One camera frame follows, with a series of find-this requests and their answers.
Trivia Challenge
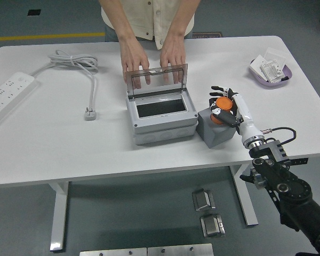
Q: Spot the grey cube holder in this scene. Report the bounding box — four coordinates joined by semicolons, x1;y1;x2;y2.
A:
196;108;241;149

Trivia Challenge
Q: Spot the clear plastic bag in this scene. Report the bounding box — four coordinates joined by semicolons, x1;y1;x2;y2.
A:
263;47;288;65

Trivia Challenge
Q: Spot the purple plastic tray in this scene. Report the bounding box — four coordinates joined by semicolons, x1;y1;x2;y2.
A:
249;59;294;89

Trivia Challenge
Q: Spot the white power cord with plug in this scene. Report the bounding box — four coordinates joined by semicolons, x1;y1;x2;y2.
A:
29;48;99;122

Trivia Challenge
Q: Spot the person's right hand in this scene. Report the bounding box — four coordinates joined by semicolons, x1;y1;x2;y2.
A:
118;36;151;90

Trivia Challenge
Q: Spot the white power strip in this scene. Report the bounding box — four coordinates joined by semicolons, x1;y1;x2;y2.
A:
0;71;35;127

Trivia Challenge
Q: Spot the metal floor socket box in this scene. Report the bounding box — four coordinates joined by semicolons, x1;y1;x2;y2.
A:
199;213;226;238
191;188;216;213

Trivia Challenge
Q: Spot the dark floor sign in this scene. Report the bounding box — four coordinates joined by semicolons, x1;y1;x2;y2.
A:
191;31;224;39

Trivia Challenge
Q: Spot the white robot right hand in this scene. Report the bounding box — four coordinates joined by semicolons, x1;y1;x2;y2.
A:
208;85;264;142

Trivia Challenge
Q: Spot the yellow floor tape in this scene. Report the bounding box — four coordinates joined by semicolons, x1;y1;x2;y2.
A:
0;32;106;42

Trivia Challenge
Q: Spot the person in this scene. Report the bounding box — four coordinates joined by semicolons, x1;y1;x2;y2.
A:
100;0;195;51

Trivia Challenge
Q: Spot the grey plastic enclosure box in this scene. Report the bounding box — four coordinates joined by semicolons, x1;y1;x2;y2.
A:
125;89;199;146

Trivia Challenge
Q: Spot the orange cylindrical battery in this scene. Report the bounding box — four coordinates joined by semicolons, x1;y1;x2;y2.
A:
210;96;234;125

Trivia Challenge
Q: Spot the transparent hinged box lid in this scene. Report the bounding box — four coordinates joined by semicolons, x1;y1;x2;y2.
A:
124;63;189;98

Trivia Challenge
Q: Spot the steel floor plate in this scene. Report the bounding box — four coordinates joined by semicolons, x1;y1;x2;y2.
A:
79;247;147;256
147;243;214;256

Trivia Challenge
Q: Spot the person's left hand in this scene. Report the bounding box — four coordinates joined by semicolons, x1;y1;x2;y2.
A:
159;33;187;84

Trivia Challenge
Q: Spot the white table leg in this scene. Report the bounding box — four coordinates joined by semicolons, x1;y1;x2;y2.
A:
48;181;70;253
228;163;259;227

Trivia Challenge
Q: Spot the plain white socket panel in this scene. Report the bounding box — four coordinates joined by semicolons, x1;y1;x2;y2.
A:
250;54;267;79

